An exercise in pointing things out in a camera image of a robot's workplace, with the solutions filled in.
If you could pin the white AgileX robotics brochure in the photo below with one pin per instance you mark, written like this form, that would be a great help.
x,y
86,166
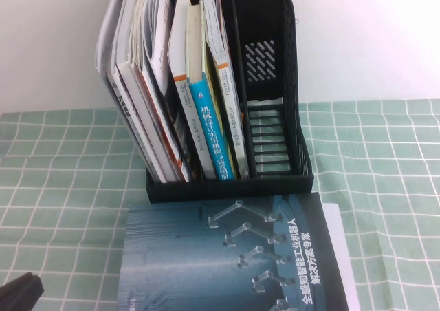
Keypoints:
x,y
338,242

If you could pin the white magazines stack left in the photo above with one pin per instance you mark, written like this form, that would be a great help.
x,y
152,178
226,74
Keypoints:
x,y
110,42

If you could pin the thick white brochure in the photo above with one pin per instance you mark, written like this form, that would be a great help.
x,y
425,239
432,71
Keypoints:
x,y
125,72

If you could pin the curled white magazine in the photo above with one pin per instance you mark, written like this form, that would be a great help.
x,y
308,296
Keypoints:
x,y
156,25

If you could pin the dark photo cover brochure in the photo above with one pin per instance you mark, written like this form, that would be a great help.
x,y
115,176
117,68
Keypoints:
x,y
177,125

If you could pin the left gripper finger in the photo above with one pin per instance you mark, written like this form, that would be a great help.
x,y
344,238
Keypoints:
x,y
19,285
24,299

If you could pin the white book orange band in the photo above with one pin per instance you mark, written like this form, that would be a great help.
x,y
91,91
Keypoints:
x,y
178,42
232,118

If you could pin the white brochure orange edge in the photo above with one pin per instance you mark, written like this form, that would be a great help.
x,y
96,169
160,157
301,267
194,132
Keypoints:
x,y
156,104

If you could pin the blue spine mechanical design book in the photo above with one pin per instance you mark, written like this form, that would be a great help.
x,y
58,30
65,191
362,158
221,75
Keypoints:
x,y
209,128

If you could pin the green checked tablecloth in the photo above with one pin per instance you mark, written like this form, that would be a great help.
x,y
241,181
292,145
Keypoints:
x,y
51,187

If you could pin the black plastic book holder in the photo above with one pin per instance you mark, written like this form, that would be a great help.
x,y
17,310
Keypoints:
x,y
233,189

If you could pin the blue circuit-pattern brochure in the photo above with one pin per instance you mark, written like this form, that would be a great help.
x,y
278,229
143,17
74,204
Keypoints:
x,y
206,256

